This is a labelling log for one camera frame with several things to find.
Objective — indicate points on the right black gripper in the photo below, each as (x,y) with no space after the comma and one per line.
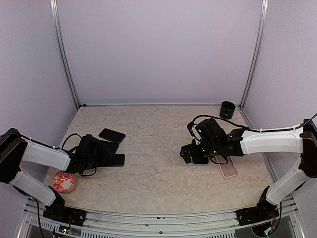
(185,149)

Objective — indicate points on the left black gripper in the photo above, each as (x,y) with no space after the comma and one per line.
(103,159)

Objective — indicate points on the purple smartphone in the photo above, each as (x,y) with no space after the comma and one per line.
(117,160)

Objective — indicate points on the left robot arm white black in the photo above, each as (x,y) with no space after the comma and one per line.
(16,148)

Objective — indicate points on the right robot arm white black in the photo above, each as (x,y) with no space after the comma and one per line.
(300,139)

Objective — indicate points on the pink phone case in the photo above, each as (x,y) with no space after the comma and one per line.
(229,169)

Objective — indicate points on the black smartphone near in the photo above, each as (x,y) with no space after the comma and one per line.
(112,146)

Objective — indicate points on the black smartphone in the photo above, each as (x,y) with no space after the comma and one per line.
(112,146)
(112,136)

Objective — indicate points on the black smartphone far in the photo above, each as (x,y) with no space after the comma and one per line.
(112,136)

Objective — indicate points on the red white patterned dish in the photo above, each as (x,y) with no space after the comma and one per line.
(64,182)

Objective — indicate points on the dark green cup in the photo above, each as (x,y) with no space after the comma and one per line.
(227,110)

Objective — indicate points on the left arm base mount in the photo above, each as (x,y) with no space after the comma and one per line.
(66,215)

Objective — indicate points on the front aluminium rail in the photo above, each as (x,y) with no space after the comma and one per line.
(216,224)

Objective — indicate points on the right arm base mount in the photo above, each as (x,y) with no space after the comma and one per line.
(256,214)

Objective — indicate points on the left aluminium frame post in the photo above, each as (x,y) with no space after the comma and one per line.
(63,54)

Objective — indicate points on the aluminium frame post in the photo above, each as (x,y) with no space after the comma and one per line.
(256,53)
(63,54)

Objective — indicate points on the right aluminium frame post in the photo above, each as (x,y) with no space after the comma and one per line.
(256,53)

